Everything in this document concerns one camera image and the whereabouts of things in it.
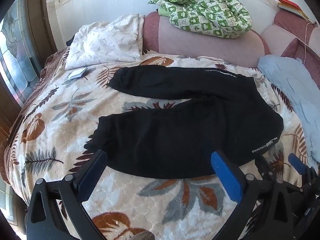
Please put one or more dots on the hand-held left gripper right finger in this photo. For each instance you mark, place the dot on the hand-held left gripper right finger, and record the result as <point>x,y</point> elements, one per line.
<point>226,177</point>

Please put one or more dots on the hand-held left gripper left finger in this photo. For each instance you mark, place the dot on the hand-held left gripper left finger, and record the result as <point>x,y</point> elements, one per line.
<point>93,176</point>

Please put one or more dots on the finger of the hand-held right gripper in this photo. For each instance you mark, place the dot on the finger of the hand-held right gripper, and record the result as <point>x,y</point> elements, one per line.
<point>296,160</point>
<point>266,166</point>

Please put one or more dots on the black pants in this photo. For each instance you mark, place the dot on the black pants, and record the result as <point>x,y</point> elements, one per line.
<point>180,132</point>

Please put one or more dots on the leaf print fleece blanket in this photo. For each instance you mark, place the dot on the leaf print fleece blanket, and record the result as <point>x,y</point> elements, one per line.
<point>75,120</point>

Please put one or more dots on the light blue pillow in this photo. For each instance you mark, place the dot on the light blue pillow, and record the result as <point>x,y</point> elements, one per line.
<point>292,92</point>

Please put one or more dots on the small blue-white booklet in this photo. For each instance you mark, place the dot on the small blue-white booklet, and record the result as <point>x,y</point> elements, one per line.
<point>77,73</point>

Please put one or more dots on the pink padded headboard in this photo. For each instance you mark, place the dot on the pink padded headboard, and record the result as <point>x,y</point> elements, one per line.
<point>205,45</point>

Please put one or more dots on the white leaf print pillow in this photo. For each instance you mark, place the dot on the white leaf print pillow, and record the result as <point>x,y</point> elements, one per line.
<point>105,42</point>

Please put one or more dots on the stained glass window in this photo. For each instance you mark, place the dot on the stained glass window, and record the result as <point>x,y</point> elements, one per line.
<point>17,55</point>

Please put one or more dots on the red book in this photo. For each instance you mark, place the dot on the red book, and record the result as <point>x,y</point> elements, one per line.
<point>288,2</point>

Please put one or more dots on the green patterned quilt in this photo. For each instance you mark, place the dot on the green patterned quilt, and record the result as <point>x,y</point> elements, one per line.
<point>207,10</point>

